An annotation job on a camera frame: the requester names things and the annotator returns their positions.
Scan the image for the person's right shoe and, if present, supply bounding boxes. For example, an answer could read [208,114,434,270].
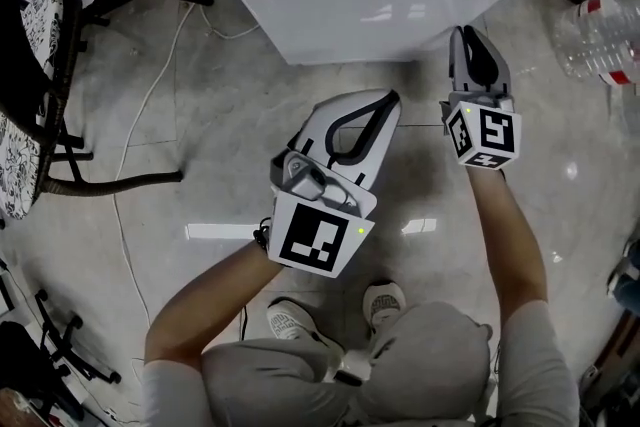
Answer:
[361,281,408,332]

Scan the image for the white floor cable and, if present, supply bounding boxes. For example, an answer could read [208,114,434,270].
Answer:
[112,0,262,327]

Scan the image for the black bead bracelet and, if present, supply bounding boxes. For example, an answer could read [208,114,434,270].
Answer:
[252,216,275,252]

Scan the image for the white drawer tray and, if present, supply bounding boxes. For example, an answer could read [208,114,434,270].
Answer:
[222,0,501,65]

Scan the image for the person's gray trousers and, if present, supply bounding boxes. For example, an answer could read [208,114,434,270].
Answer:
[201,301,495,427]

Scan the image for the floral seat cushion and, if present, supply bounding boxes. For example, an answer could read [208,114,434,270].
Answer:
[0,0,65,221]

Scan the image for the person's right forearm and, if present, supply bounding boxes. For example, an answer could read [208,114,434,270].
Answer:
[467,167,550,334]

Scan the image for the person's left shoe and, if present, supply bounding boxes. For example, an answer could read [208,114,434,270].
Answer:
[266,298,322,342]

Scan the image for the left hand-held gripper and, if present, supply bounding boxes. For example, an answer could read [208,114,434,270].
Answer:
[267,88,403,280]

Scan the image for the brown wicker chair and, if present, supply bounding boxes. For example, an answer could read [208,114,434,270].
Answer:
[0,0,216,222]

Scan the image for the person's white t-shirt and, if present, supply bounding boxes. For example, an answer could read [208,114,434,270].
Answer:
[141,299,582,427]

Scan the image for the person's left forearm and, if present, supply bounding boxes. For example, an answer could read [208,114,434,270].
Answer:
[143,239,286,369]

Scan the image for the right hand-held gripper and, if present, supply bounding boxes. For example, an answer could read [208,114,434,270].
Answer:
[438,25,524,172]

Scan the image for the person's shoe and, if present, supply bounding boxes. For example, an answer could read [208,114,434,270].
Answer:
[361,281,408,332]
[266,298,322,342]

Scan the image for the empty clear water jug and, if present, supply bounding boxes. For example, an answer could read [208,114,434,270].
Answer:
[552,0,640,87]

